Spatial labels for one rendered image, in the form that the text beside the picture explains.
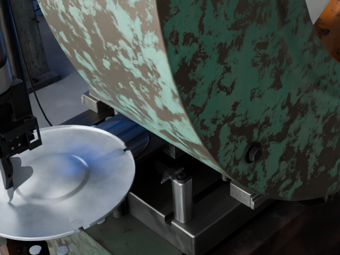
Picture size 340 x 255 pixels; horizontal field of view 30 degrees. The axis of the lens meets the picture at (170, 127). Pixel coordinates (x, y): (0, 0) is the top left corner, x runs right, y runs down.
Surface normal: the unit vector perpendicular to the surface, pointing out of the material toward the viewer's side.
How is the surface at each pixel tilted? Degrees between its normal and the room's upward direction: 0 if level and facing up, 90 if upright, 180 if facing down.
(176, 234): 90
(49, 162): 2
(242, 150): 90
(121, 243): 0
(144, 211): 90
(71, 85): 0
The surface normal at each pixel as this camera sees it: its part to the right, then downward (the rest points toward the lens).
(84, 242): -0.73, 0.43
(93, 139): -0.08, -0.80
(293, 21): 0.68, 0.39
